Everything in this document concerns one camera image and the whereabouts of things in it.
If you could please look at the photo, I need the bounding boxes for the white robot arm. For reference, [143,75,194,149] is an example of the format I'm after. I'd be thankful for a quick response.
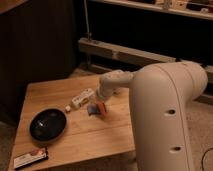
[96,61,208,171]

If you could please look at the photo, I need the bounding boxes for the black white snack box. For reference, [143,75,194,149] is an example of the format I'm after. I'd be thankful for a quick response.
[13,148,48,170]

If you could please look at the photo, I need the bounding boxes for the white wall shelf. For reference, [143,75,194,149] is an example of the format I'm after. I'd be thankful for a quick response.
[89,0,213,21]

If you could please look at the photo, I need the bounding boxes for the black ceramic bowl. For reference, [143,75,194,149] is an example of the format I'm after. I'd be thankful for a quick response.
[29,108,67,142]

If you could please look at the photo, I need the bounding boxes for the grey baseboard rail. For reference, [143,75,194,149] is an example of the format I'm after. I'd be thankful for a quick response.
[78,37,213,75]

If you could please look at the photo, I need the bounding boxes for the metal pole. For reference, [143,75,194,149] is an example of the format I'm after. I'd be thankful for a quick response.
[83,0,92,41]

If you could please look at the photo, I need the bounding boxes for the blue grey sponge piece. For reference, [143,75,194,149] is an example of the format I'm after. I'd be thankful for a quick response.
[87,104,99,116]

